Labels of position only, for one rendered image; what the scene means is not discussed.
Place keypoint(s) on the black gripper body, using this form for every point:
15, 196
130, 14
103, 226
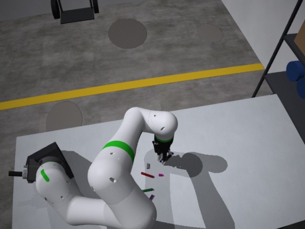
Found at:
164, 149

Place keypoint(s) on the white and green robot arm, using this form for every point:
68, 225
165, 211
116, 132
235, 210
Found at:
109, 176

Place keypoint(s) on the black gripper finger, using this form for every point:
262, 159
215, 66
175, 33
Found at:
159, 152
165, 157

